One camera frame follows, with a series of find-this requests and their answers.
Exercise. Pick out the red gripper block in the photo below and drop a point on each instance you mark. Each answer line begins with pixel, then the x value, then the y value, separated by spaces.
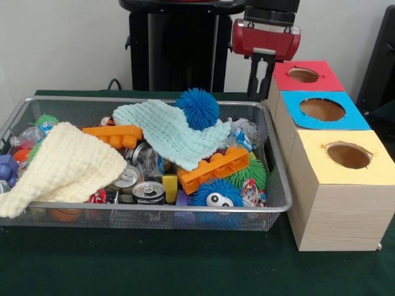
pixel 265 39

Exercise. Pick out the crushed clear plastic bottle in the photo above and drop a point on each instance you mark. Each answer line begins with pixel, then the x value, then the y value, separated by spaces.
pixel 245 132

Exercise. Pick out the wooden box with three holes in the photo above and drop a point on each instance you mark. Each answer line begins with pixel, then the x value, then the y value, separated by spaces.
pixel 333 216

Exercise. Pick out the shallow clear mesh bin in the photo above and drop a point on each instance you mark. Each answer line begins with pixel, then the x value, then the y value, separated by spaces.
pixel 80 111

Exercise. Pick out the plain blue spiky ball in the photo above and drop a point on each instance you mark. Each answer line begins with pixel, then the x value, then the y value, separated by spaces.
pixel 197 108

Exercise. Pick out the large green spiky ball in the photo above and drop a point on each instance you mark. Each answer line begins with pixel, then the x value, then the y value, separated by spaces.
pixel 254 174

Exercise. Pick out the long orange toy brick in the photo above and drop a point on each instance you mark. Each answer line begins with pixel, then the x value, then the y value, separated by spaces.
pixel 213 169

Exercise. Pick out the pale blue waffle cloth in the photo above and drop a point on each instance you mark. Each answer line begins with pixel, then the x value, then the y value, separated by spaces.
pixel 160 126

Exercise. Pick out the black upright panel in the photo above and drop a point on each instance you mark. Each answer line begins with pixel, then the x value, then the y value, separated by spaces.
pixel 382 61

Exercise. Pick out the blue spiky ball with eyes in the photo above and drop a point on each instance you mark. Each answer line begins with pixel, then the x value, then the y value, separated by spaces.
pixel 216 191

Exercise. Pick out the orange toy brick with studs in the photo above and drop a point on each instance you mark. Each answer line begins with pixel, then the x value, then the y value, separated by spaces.
pixel 111 132

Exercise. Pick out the black drink can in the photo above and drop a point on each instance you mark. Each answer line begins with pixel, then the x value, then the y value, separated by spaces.
pixel 148 191

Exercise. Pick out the silver drink can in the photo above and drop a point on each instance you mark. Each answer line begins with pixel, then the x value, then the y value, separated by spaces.
pixel 128 177

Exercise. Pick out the dark green table cloth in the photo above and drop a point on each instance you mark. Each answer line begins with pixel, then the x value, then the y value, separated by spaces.
pixel 185 265

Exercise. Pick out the cream yellow knitted cloth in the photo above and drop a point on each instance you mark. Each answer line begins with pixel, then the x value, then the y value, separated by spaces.
pixel 62 166

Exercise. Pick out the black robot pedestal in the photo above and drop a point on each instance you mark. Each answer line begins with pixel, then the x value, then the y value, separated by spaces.
pixel 179 49

